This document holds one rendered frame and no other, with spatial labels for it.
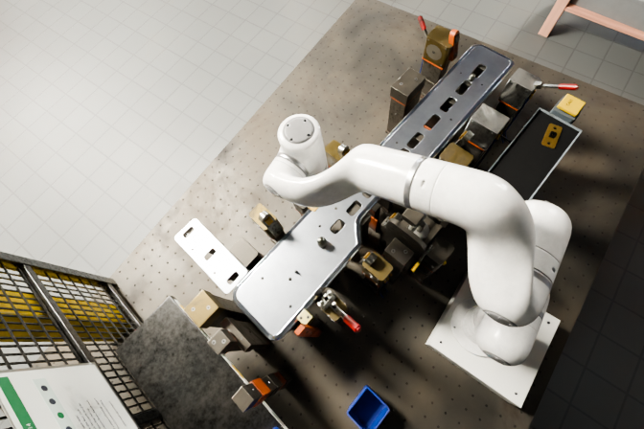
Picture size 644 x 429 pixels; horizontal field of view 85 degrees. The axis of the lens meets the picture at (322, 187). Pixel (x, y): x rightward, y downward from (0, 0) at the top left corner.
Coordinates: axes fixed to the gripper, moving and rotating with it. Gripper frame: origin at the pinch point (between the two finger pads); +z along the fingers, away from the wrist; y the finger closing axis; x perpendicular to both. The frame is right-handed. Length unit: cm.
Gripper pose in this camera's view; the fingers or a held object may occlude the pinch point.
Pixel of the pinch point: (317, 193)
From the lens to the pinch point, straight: 95.6
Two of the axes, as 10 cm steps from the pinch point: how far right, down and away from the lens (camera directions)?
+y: -7.6, -5.6, 3.4
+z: 1.1, 4.0, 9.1
